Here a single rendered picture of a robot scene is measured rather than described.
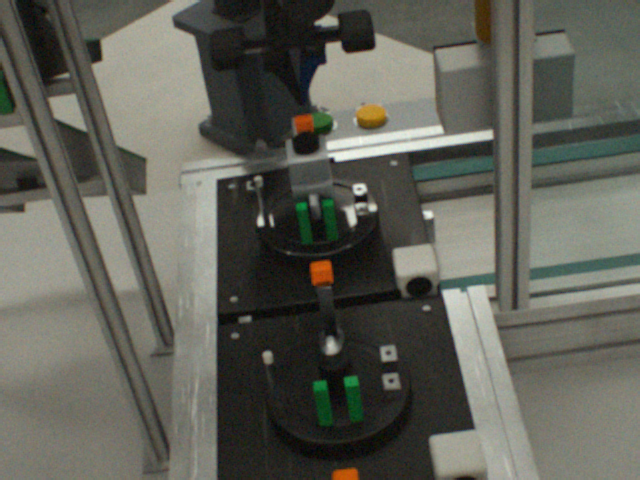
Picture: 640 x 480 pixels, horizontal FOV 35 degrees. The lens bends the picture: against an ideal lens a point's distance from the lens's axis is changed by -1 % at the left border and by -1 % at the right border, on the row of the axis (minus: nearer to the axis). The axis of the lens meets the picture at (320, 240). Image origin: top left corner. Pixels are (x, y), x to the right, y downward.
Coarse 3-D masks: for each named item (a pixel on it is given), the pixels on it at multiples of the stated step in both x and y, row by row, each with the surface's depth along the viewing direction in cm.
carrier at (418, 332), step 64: (320, 320) 106; (384, 320) 105; (448, 320) 104; (256, 384) 100; (320, 384) 90; (384, 384) 94; (448, 384) 97; (256, 448) 94; (320, 448) 92; (384, 448) 92; (448, 448) 89
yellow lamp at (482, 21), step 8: (480, 0) 85; (488, 0) 85; (480, 8) 86; (488, 8) 85; (480, 16) 86; (488, 16) 86; (480, 24) 87; (488, 24) 86; (480, 32) 88; (488, 32) 87; (488, 40) 87
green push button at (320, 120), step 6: (312, 114) 134; (318, 114) 134; (324, 114) 134; (312, 120) 133; (318, 120) 133; (324, 120) 133; (330, 120) 133; (318, 126) 132; (324, 126) 132; (330, 126) 133; (312, 132) 132; (318, 132) 132; (324, 132) 132
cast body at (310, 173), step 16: (288, 144) 110; (304, 144) 108; (320, 144) 109; (288, 160) 108; (304, 160) 108; (320, 160) 108; (304, 176) 109; (320, 176) 109; (304, 192) 109; (320, 192) 110; (320, 208) 109
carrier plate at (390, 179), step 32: (352, 160) 126; (384, 160) 125; (224, 192) 124; (384, 192) 120; (416, 192) 120; (224, 224) 120; (384, 224) 116; (416, 224) 115; (224, 256) 115; (256, 256) 115; (384, 256) 112; (224, 288) 111; (256, 288) 111; (288, 288) 110; (352, 288) 109; (384, 288) 108; (224, 320) 109; (256, 320) 109
